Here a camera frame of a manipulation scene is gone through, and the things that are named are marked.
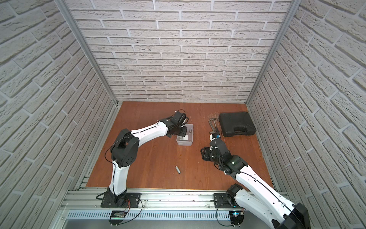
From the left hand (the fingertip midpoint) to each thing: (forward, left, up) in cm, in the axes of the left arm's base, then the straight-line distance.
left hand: (187, 129), depth 95 cm
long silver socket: (-25, +6, -6) cm, 26 cm away
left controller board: (-46, +36, -7) cm, 59 cm away
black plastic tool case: (+7, -38, -1) cm, 39 cm away
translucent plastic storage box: (-4, -1, -7) cm, 8 cm away
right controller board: (-48, -25, -8) cm, 55 cm away
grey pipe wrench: (+2, -19, -5) cm, 20 cm away
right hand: (-18, -10, +6) cm, 21 cm away
